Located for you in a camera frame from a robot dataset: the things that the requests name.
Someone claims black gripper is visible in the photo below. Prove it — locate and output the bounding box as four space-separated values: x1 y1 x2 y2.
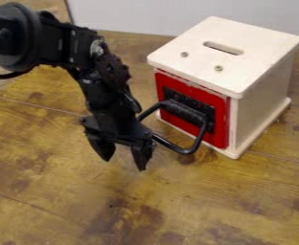
78 36 157 172

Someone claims black metal drawer handle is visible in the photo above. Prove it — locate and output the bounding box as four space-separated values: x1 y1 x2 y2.
135 85 217 156

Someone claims red drawer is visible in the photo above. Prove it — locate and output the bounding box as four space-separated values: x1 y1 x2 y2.
154 69 229 149

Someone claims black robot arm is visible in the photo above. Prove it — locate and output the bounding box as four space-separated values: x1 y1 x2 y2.
0 2 153 170

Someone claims white wooden box cabinet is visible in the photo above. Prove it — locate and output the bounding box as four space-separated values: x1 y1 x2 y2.
146 16 299 159

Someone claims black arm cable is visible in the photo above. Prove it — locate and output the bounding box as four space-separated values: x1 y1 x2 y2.
0 68 28 80

